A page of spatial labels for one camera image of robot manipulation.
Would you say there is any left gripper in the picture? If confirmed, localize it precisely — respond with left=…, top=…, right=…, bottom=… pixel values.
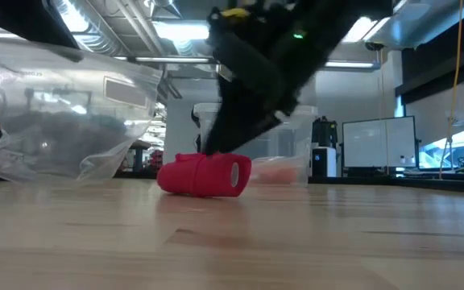
left=0, top=0, right=85, bottom=64

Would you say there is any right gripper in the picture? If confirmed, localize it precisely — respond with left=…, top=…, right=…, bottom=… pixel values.
left=201, top=0, right=329, bottom=156

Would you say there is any red elastic bandage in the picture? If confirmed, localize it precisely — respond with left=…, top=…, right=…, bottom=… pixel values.
left=156, top=151, right=253, bottom=199

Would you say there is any clear plastic storage box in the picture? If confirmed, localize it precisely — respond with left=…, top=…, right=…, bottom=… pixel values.
left=191, top=102, right=319, bottom=188

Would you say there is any clear plastic bag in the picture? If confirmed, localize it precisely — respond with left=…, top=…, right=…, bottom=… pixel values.
left=0, top=31, right=164, bottom=184
left=250, top=155, right=309, bottom=187

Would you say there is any black and white machine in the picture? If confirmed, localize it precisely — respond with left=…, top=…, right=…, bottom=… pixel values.
left=310, top=116, right=340, bottom=178

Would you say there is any long ceiling light strip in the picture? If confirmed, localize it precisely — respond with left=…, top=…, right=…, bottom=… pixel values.
left=113, top=55, right=381, bottom=70

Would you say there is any white board panel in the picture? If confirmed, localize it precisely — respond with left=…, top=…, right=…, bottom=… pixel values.
left=342, top=116, right=417, bottom=169

